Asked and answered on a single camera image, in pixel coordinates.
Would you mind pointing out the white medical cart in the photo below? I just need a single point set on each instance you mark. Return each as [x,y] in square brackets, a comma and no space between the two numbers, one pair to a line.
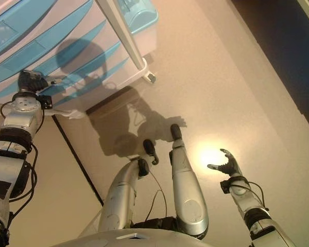
[67,113]

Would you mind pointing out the grey cart caster wheel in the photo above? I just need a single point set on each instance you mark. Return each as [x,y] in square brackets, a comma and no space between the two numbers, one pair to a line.
[150,77]

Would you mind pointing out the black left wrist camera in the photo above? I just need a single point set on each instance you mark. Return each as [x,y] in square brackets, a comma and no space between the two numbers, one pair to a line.
[45,102]

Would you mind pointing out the dark left robot hand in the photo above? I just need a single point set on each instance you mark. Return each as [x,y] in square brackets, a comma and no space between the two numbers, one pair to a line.
[31,81]

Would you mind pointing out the grey robot torso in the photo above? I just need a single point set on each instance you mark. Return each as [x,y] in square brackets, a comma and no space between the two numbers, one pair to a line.
[105,240]

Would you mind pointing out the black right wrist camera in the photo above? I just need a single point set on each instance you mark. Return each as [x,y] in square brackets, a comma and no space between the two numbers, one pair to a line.
[225,187]

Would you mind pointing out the dark left robot foot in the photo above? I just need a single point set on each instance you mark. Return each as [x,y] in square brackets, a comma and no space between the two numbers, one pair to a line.
[148,147]

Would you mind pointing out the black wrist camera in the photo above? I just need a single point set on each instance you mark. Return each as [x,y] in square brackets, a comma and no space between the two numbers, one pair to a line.
[45,102]
[225,187]

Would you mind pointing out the dark right robot foot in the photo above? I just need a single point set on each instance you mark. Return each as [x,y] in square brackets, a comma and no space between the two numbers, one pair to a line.
[175,131]

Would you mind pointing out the silver right robot leg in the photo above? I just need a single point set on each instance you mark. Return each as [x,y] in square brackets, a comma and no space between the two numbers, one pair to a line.
[188,190]

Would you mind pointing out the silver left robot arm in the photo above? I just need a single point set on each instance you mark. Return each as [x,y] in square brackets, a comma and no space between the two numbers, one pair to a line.
[18,121]

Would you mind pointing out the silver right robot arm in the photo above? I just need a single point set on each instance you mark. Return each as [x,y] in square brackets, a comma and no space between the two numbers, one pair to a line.
[240,195]

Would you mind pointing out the teal plastic waste bin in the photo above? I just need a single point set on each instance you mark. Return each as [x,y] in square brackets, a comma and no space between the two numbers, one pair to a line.
[144,18]

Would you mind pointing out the dark robot foot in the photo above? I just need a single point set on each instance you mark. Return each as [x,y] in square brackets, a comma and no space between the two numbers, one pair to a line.
[148,147]
[175,131]

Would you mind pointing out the white cart side bar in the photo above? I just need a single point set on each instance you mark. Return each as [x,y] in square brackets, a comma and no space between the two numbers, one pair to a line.
[124,38]

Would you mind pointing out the dark right robot hand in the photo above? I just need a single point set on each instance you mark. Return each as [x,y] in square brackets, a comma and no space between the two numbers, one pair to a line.
[230,167]

